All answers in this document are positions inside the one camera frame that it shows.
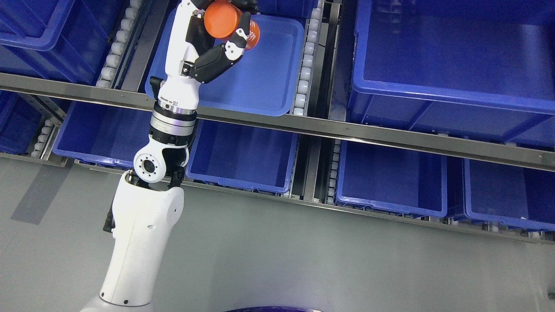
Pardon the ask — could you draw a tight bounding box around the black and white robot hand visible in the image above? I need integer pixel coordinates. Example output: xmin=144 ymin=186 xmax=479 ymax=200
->
xmin=154 ymin=0 xmax=258 ymax=120

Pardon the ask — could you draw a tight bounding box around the orange cylindrical capacitor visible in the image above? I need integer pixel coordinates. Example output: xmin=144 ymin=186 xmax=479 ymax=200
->
xmin=204 ymin=0 xmax=261 ymax=50

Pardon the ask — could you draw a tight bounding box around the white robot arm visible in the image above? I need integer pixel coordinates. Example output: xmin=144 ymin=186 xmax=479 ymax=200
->
xmin=82 ymin=99 xmax=199 ymax=312

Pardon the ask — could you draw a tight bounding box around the metal shelf rack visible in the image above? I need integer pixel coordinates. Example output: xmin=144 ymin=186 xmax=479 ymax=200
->
xmin=0 ymin=0 xmax=555 ymax=244

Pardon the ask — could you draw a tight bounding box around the shallow blue tray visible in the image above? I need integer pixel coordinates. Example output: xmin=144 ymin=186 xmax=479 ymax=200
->
xmin=145 ymin=8 xmax=305 ymax=117

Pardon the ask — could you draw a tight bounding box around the blue bin lower left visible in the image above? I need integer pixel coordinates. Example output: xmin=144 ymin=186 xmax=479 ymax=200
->
xmin=53 ymin=101 xmax=151 ymax=170

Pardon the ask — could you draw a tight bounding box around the blue bin lower middle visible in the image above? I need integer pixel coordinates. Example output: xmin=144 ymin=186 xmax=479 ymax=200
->
xmin=186 ymin=120 xmax=299 ymax=194

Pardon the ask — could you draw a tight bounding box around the blue bin upper left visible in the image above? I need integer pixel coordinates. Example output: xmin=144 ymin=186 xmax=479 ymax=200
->
xmin=0 ymin=0 xmax=127 ymax=85

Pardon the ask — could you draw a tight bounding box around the blue bin far left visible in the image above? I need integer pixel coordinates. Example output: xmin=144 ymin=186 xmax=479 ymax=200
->
xmin=0 ymin=91 xmax=43 ymax=154

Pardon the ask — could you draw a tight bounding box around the blue bin lower right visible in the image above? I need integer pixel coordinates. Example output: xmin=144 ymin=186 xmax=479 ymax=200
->
xmin=334 ymin=141 xmax=448 ymax=218

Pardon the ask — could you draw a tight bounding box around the large blue bin upper right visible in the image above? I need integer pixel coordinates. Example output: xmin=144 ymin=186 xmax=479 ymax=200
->
xmin=348 ymin=0 xmax=554 ymax=148

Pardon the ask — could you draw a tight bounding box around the blue bin far right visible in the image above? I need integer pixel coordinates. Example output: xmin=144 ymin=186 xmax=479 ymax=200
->
xmin=447 ymin=157 xmax=555 ymax=231

